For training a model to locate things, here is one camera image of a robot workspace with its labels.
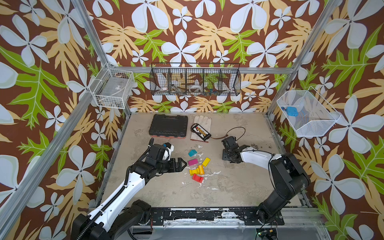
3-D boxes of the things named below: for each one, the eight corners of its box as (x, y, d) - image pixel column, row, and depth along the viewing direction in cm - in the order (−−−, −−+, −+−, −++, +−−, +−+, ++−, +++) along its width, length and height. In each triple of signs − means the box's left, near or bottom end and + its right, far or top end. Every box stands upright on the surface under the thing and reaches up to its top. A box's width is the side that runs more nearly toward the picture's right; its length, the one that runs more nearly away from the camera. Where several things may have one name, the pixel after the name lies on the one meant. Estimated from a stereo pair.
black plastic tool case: (149, 138, 106) (148, 134, 102) (154, 117, 119) (153, 113, 115) (187, 138, 106) (187, 134, 102) (188, 117, 119) (188, 113, 115)
